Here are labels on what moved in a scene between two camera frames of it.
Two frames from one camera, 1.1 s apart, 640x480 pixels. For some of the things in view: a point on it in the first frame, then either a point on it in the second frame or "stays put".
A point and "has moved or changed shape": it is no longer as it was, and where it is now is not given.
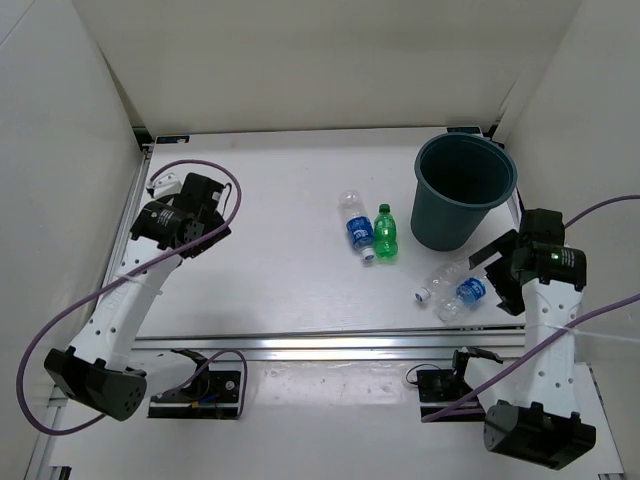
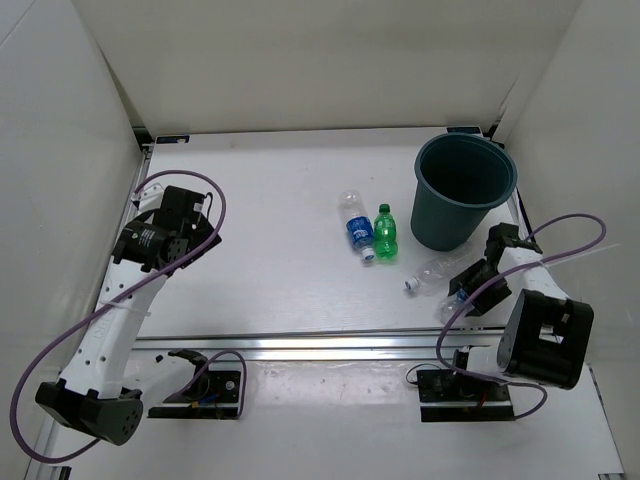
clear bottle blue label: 468,294 stays put
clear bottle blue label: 359,225 stays put
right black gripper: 512,296 -> 484,302
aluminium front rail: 365,348 stays put
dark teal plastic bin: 458,178 stays put
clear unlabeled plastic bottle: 444,280 has moved or changed shape
